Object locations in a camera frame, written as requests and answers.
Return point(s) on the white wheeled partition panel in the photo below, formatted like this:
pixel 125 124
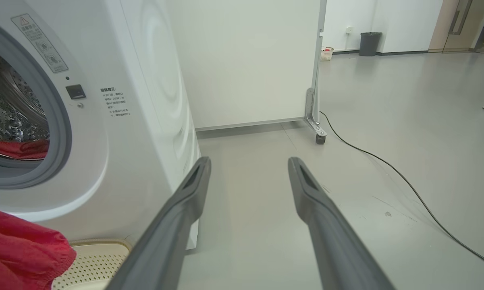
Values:
pixel 246 60

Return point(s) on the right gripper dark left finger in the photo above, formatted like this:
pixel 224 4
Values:
pixel 173 229

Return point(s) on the white washing machine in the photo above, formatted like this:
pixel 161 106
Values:
pixel 145 121

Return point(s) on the cream perforated laundry basket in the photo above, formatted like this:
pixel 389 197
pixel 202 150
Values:
pixel 92 266

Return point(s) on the red garment with white stripes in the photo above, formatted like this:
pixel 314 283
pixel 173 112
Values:
pixel 20 249

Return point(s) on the beige room door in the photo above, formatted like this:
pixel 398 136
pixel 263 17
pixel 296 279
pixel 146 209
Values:
pixel 439 24

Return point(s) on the dark grey trash bin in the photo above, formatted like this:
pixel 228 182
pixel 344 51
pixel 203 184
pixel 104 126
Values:
pixel 370 44

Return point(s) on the small white basket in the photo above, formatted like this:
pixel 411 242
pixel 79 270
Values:
pixel 327 54

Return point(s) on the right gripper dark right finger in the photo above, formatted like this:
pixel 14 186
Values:
pixel 330 237

